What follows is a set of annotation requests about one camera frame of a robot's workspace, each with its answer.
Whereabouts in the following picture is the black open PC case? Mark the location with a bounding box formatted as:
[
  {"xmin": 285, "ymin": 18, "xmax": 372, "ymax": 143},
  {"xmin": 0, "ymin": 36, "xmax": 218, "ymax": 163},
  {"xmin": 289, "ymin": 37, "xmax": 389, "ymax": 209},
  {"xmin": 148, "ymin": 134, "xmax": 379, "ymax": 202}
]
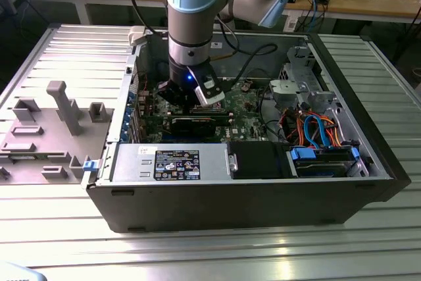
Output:
[{"xmin": 86, "ymin": 26, "xmax": 412, "ymax": 234}]

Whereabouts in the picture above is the pale rounded device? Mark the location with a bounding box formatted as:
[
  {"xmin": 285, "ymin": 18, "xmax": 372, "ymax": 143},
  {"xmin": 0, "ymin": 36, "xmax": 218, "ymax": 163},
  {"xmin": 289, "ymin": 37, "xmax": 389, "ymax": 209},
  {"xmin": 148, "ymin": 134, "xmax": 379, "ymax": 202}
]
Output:
[{"xmin": 0, "ymin": 260, "xmax": 46, "ymax": 281}]

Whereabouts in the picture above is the silver power supply unit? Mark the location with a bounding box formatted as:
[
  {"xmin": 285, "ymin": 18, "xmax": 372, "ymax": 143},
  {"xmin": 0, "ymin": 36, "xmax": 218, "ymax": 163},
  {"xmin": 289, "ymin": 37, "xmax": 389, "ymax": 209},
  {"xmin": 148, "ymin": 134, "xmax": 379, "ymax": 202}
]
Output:
[{"xmin": 111, "ymin": 142, "xmax": 231, "ymax": 182}]

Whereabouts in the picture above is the beige plastic corner block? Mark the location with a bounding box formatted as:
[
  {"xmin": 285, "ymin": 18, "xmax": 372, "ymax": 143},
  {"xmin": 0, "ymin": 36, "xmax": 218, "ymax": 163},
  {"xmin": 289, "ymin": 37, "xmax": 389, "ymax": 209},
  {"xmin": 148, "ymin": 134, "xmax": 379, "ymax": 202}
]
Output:
[{"xmin": 128, "ymin": 26, "xmax": 148, "ymax": 47}]

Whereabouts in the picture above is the green motherboard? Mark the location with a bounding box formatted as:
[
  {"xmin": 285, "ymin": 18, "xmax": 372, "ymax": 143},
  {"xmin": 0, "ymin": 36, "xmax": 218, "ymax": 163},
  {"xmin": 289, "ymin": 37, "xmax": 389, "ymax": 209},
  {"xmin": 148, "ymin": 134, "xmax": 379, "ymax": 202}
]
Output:
[{"xmin": 136, "ymin": 78, "xmax": 289, "ymax": 144}]

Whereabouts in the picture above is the thick black cable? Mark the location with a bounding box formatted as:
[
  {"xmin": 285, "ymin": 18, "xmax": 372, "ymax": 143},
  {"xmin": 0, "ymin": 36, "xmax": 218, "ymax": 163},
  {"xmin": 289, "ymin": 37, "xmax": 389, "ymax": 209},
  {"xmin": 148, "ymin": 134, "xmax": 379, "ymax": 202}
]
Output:
[{"xmin": 259, "ymin": 86, "xmax": 287, "ymax": 140}]

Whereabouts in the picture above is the black plastic cover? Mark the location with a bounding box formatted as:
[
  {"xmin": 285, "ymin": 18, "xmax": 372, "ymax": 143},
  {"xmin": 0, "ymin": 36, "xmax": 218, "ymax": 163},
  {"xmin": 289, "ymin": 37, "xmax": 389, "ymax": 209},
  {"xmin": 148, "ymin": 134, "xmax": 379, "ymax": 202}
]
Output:
[{"xmin": 228, "ymin": 141, "xmax": 292, "ymax": 180}]

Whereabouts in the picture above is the orange power wire bundle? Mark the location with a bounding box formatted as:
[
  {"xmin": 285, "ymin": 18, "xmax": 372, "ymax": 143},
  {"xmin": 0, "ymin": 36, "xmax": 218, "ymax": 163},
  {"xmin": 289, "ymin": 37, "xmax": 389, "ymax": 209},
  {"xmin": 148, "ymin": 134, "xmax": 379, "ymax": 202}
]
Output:
[{"xmin": 294, "ymin": 109, "xmax": 345, "ymax": 147}]

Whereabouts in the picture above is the blue flat data wire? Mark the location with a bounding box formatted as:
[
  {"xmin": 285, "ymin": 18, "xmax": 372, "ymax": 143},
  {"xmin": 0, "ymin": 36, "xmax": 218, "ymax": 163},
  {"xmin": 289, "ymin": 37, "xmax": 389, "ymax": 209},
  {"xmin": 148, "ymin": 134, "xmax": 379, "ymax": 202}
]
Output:
[
  {"xmin": 314, "ymin": 113, "xmax": 332, "ymax": 149},
  {"xmin": 303, "ymin": 115, "xmax": 319, "ymax": 149}
]

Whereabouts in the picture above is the black graphics card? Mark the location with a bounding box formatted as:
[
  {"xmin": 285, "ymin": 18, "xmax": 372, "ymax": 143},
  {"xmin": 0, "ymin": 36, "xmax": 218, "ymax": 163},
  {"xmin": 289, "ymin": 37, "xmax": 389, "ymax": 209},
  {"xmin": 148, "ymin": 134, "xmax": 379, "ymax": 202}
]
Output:
[{"xmin": 170, "ymin": 115, "xmax": 218, "ymax": 138}]

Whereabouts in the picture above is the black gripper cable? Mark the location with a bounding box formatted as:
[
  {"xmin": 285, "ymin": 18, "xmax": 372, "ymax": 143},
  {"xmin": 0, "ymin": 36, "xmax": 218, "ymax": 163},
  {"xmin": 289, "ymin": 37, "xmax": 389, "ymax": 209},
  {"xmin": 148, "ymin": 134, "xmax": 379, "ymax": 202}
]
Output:
[{"xmin": 215, "ymin": 14, "xmax": 279, "ymax": 84}]

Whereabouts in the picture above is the hard disk in blue carrier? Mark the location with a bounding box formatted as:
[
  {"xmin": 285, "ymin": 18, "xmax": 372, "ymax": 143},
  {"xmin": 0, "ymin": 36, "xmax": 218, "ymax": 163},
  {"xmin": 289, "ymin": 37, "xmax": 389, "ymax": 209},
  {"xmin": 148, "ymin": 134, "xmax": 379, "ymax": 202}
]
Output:
[{"xmin": 285, "ymin": 147, "xmax": 360, "ymax": 179}]

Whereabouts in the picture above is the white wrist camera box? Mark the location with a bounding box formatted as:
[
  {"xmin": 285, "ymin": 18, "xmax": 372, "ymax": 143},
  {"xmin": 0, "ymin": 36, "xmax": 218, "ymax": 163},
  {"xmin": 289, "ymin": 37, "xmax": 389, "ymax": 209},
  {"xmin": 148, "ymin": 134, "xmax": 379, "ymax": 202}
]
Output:
[{"xmin": 192, "ymin": 66, "xmax": 226, "ymax": 108}]

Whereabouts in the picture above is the grey parts rack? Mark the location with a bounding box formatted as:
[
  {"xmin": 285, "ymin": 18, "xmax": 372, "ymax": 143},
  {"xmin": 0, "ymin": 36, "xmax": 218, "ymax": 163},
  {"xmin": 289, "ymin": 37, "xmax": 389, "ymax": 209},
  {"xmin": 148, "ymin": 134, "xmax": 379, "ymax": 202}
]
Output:
[{"xmin": 0, "ymin": 80, "xmax": 116, "ymax": 186}]

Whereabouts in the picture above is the CPU socket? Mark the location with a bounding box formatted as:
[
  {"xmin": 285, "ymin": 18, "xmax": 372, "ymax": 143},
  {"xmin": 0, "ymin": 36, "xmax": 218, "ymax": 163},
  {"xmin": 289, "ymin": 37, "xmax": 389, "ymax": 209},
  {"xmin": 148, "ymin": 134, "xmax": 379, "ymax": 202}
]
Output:
[{"xmin": 187, "ymin": 103, "xmax": 228, "ymax": 113}]

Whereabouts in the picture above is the white label card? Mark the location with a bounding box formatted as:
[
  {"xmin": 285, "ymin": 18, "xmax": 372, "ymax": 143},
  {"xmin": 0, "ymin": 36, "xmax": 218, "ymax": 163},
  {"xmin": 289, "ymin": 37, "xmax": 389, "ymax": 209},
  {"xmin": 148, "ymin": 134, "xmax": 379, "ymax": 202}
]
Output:
[{"xmin": 283, "ymin": 16, "xmax": 300, "ymax": 32}]

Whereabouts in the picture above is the silver metal drive cage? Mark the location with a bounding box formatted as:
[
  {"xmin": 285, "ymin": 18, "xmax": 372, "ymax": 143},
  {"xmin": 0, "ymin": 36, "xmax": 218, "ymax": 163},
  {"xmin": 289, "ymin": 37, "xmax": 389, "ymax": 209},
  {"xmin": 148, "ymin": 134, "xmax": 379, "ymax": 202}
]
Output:
[{"xmin": 268, "ymin": 45, "xmax": 343, "ymax": 120}]

